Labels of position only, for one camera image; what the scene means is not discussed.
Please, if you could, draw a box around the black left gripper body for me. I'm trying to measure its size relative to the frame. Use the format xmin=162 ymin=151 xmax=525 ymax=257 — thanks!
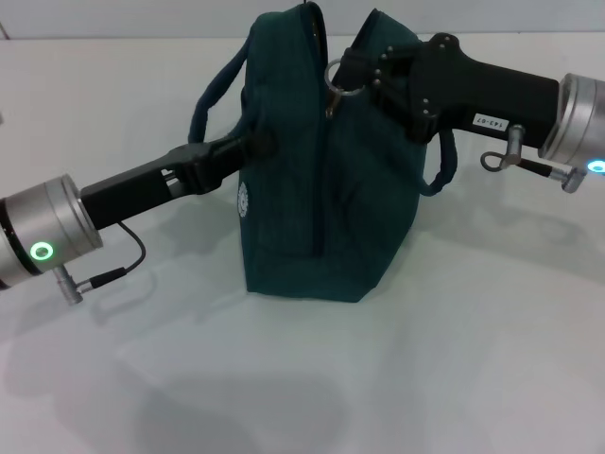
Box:
xmin=79 ymin=140 xmax=224 ymax=233

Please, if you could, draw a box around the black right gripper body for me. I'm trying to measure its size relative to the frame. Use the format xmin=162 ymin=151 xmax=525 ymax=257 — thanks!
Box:
xmin=405 ymin=32 xmax=562 ymax=150

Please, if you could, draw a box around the dark teal insulated lunch bag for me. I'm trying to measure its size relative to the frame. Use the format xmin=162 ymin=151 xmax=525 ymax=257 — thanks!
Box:
xmin=188 ymin=0 xmax=460 ymax=305

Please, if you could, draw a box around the right arm cable with plug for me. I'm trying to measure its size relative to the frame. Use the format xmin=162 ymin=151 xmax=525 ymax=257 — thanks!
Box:
xmin=480 ymin=124 xmax=590 ymax=195

